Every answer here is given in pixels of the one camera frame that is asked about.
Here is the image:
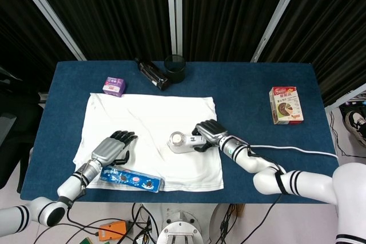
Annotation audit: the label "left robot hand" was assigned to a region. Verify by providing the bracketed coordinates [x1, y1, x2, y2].
[90, 130, 138, 167]

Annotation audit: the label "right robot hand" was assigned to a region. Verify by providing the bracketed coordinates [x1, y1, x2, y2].
[191, 119, 229, 153]

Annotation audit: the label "white cloth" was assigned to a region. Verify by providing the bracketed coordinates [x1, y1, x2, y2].
[72, 93, 225, 193]

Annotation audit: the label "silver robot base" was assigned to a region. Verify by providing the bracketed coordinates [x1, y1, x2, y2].
[156, 203, 220, 244]

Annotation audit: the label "blue oreo cookie box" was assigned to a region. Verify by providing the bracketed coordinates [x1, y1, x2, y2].
[99, 165, 166, 194]

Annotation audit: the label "blue table mat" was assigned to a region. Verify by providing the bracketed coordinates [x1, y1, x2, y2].
[19, 61, 340, 205]

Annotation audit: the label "small purple box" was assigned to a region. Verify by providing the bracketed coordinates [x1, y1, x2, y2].
[102, 77, 127, 98]

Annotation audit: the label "black mesh cup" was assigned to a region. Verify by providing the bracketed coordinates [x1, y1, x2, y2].
[164, 54, 186, 84]

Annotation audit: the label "orange device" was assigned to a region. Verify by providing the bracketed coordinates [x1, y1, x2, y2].
[98, 220, 128, 241]

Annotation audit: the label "red and white food box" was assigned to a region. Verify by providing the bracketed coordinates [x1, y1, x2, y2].
[268, 86, 305, 125]

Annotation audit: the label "black and white sneaker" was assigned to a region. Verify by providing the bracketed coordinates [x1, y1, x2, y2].
[344, 110, 366, 147]

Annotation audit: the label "black floor cables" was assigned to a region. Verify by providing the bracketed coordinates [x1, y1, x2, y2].
[34, 203, 161, 244]

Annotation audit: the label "white cable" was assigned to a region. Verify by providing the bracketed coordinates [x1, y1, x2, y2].
[249, 144, 339, 160]

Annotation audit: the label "grey aluminium frame post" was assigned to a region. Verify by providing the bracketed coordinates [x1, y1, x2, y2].
[166, 0, 184, 56]
[9, 0, 87, 62]
[250, 0, 308, 63]

